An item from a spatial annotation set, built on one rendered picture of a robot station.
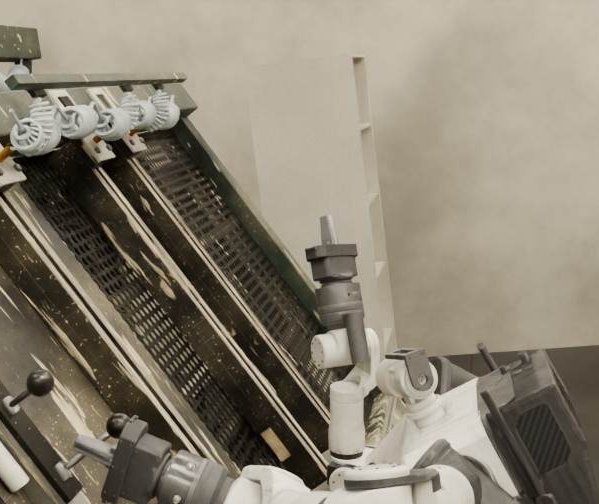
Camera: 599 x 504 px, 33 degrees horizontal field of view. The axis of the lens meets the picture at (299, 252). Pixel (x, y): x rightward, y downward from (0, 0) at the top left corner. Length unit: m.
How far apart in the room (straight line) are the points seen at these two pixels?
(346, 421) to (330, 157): 3.51
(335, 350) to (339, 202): 3.52
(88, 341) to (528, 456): 0.78
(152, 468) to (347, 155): 4.08
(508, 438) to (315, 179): 3.96
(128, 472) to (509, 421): 0.57
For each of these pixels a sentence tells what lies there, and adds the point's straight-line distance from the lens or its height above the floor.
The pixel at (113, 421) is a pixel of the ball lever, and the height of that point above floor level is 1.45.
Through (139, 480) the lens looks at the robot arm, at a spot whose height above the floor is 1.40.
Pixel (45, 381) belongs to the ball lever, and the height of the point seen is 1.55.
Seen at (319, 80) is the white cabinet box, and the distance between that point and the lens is 5.36.
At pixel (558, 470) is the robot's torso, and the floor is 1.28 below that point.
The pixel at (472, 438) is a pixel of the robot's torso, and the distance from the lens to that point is 1.55.
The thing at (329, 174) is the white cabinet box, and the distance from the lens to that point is 5.38.
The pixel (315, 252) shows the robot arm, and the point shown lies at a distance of 1.91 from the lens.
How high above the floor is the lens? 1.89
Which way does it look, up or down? 9 degrees down
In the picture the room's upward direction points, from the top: 7 degrees counter-clockwise
